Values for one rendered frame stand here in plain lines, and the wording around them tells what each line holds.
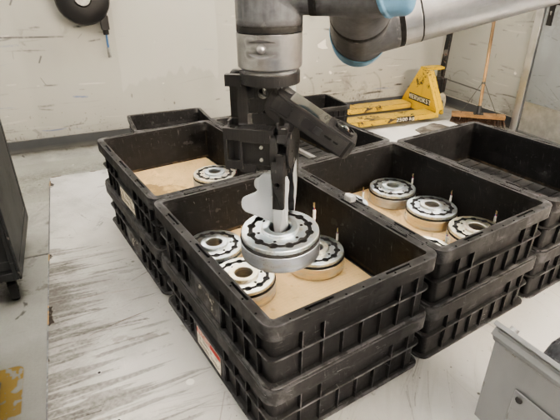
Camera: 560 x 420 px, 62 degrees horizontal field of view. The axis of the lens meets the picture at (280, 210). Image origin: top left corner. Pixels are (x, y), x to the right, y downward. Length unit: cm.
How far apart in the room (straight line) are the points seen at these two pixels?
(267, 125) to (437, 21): 25
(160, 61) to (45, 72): 85
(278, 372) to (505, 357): 28
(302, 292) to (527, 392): 34
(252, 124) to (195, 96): 361
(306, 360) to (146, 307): 43
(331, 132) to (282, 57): 10
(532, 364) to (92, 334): 71
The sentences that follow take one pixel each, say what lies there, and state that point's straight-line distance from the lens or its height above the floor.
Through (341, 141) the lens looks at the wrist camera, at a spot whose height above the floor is 112.
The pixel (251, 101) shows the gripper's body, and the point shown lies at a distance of 57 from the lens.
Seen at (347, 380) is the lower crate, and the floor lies 76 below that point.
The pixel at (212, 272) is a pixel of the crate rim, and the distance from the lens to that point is 66.
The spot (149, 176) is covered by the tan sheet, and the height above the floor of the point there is 83.
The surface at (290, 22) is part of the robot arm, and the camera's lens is 53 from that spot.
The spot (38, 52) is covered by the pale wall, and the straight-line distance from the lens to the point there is 401.
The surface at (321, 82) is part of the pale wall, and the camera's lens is 460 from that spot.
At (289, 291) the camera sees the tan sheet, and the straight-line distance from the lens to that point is 78.
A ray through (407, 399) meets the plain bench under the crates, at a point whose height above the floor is 70.
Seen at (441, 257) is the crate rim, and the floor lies 92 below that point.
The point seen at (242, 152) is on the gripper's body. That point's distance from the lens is 58.
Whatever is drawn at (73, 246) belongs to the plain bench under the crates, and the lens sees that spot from 124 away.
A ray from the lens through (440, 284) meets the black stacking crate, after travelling 79.
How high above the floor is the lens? 130
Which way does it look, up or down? 28 degrees down
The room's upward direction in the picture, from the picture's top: straight up
